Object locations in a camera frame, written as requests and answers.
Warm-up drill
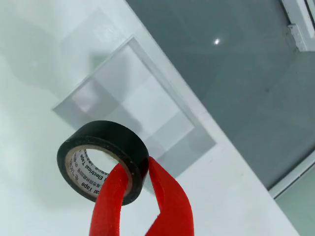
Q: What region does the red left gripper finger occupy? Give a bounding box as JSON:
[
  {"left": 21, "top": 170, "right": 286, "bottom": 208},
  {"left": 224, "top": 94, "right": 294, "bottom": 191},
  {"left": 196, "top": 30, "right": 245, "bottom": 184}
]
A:
[{"left": 89, "top": 163, "right": 130, "bottom": 236}]

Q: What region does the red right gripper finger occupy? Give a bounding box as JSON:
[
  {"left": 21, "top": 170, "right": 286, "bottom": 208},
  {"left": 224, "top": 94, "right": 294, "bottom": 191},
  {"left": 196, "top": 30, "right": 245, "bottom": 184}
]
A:
[{"left": 145, "top": 156, "right": 195, "bottom": 236}]

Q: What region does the black electrical tape roll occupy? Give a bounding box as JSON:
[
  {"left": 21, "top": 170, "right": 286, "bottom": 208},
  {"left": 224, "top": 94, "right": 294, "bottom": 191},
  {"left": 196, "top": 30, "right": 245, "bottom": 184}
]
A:
[{"left": 56, "top": 120, "right": 150, "bottom": 207}]

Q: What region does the white framed glass door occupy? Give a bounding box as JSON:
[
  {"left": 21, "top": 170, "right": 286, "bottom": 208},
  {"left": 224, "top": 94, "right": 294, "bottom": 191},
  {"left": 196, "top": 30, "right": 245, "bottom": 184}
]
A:
[{"left": 268, "top": 152, "right": 315, "bottom": 236}]

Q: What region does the white framed glass partition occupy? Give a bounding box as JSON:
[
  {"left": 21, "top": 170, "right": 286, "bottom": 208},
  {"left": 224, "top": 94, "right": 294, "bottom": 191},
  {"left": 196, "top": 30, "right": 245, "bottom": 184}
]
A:
[{"left": 280, "top": 0, "right": 315, "bottom": 53}]

